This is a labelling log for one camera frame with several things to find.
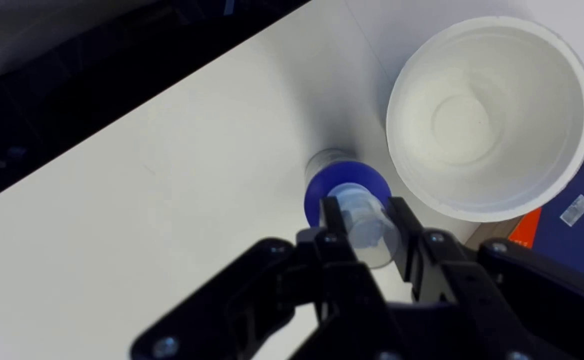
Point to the blue and clear bottle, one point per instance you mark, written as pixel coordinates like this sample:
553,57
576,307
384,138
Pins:
344,175

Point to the white plastic cup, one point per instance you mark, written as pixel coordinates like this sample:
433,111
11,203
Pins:
487,120

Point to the clear plastic cap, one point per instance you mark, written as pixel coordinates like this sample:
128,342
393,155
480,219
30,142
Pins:
369,227

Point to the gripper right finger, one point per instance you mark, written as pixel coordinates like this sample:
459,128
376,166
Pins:
477,290

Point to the blue and orange book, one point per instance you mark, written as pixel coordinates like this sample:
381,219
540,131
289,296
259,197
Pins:
577,225

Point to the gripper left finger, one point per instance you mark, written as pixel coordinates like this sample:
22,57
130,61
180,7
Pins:
251,295

